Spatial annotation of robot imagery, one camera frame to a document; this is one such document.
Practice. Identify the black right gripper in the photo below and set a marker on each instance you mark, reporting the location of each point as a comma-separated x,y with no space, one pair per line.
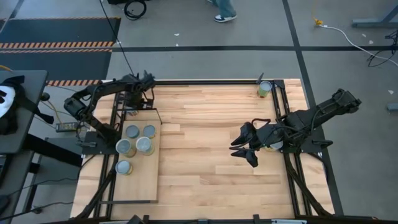
267,135

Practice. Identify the grey furniture base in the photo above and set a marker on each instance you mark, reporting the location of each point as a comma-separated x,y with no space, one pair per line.
373,22

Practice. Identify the teal tuna can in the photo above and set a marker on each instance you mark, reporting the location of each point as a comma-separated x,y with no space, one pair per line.
132,131

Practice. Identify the person's feet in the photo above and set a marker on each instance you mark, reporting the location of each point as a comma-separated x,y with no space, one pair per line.
225,9

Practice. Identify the black table clamp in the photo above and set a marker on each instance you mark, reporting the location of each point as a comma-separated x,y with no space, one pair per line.
256,218
146,219
259,79

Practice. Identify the black hazard striped floor mat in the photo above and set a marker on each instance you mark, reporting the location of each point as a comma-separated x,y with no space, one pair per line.
62,31
62,65

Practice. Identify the black aluminium table frame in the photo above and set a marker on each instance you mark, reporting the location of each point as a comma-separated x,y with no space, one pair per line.
202,82

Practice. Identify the black desk frame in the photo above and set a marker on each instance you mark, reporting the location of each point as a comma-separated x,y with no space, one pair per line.
12,174

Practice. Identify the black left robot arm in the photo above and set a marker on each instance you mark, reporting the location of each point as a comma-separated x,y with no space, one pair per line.
102,88

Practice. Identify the teal yellow corn can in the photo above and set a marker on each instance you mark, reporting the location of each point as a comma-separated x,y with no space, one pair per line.
144,145

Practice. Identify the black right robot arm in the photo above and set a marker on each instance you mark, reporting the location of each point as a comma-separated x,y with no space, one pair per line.
326,109

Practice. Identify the white tomato label can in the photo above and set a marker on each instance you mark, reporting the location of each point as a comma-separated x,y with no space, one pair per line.
276,146

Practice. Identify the black side table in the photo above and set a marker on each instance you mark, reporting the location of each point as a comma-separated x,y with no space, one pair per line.
34,93

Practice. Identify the green label tin can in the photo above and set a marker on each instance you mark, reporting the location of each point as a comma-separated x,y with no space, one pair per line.
264,88

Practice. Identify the black and white fabric bag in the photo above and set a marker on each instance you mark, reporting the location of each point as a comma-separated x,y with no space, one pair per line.
6,96

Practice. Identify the short yellow mushroom can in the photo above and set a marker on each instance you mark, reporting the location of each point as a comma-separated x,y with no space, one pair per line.
149,131

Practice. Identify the yellow label tin can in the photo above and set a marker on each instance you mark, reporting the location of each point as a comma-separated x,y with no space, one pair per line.
123,167
124,147

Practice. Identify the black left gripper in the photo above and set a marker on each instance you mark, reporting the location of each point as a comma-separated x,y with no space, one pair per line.
140,85

